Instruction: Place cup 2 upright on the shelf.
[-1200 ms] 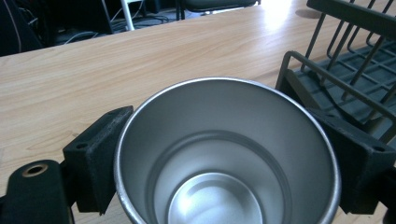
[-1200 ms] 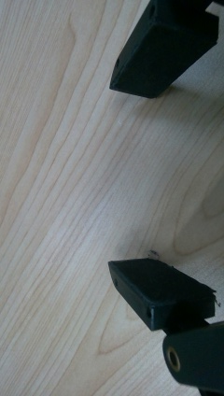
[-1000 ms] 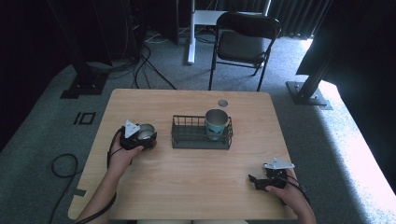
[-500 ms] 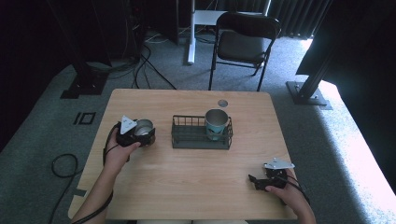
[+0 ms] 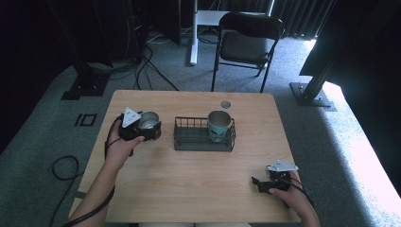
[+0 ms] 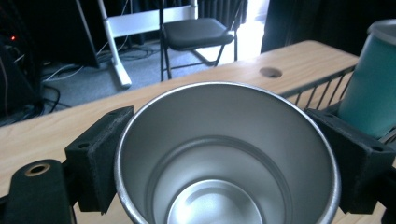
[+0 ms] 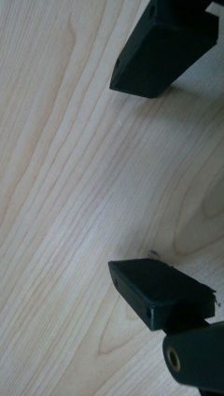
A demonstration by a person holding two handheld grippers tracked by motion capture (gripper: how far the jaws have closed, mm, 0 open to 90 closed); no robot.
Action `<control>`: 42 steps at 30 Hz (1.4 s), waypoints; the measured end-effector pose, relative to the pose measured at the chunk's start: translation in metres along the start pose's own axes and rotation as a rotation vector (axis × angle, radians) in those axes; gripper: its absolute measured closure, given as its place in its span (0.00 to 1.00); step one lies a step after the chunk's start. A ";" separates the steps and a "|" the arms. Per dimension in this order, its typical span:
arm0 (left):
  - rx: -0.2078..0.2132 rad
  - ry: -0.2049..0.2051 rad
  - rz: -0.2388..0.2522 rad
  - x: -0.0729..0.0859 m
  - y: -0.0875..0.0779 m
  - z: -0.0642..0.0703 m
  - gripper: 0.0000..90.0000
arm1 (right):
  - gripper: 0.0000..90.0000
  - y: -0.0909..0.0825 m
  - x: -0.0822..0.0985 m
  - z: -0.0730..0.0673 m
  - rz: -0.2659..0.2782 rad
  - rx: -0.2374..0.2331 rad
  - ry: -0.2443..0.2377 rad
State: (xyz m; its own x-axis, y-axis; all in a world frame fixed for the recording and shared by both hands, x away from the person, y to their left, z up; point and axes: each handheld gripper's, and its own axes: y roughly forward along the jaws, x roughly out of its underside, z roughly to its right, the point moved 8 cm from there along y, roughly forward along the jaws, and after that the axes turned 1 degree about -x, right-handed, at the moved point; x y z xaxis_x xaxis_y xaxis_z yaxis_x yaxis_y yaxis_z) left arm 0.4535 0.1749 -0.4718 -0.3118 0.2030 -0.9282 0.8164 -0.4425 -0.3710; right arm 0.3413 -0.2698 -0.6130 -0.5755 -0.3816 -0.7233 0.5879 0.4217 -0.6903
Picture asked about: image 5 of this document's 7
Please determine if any bundle of floor cables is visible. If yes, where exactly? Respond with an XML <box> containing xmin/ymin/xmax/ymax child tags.
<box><xmin>89</xmin><ymin>18</ymin><xmax>180</xmax><ymax>93</ymax></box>

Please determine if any teal metal cup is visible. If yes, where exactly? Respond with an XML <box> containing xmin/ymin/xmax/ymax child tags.
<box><xmin>206</xmin><ymin>110</ymin><xmax>233</xmax><ymax>143</ymax></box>

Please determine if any person's left hand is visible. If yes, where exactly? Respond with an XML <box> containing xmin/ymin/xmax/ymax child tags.
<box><xmin>104</xmin><ymin>120</ymin><xmax>146</xmax><ymax>173</ymax></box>

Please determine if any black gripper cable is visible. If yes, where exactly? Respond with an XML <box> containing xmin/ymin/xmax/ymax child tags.
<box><xmin>278</xmin><ymin>174</ymin><xmax>315</xmax><ymax>210</ymax></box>
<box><xmin>61</xmin><ymin>113</ymin><xmax>134</xmax><ymax>227</ymax></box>

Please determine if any white desk frame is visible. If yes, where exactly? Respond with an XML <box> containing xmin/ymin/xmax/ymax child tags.
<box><xmin>188</xmin><ymin>0</ymin><xmax>276</xmax><ymax>67</ymax></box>

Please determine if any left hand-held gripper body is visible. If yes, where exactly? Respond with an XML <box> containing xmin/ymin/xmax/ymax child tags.
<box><xmin>117</xmin><ymin>106</ymin><xmax>149</xmax><ymax>142</ymax></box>

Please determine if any black stand with base plate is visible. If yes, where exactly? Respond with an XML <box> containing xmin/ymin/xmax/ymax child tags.
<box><xmin>46</xmin><ymin>0</ymin><xmax>112</xmax><ymax>101</ymax></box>
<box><xmin>288</xmin><ymin>46</ymin><xmax>338</xmax><ymax>113</ymax></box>

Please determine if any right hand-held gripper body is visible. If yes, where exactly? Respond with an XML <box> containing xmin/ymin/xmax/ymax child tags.
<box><xmin>266</xmin><ymin>159</ymin><xmax>300</xmax><ymax>192</ymax></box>

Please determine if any black folding chair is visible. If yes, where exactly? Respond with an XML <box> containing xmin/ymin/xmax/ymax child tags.
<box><xmin>210</xmin><ymin>11</ymin><xmax>286</xmax><ymax>94</ymax></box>

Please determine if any person's right hand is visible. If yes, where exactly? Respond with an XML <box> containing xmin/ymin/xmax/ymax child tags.
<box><xmin>268</xmin><ymin>171</ymin><xmax>312</xmax><ymax>219</ymax></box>

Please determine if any black wire basket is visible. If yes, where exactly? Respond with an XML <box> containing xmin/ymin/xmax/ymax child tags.
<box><xmin>172</xmin><ymin>115</ymin><xmax>237</xmax><ymax>153</ymax></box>

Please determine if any black floor cable loop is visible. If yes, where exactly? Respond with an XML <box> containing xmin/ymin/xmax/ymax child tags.
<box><xmin>48</xmin><ymin>155</ymin><xmax>85</xmax><ymax>227</ymax></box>

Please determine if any silver metal cup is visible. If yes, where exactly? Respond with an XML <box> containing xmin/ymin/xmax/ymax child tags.
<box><xmin>137</xmin><ymin>110</ymin><xmax>161</xmax><ymax>131</ymax></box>

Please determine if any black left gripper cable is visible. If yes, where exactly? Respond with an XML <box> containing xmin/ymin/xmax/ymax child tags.
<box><xmin>61</xmin><ymin>113</ymin><xmax>134</xmax><ymax>227</ymax></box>

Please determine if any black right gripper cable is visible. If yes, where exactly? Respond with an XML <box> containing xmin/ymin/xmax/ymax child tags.
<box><xmin>278</xmin><ymin>174</ymin><xmax>315</xmax><ymax>210</ymax></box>

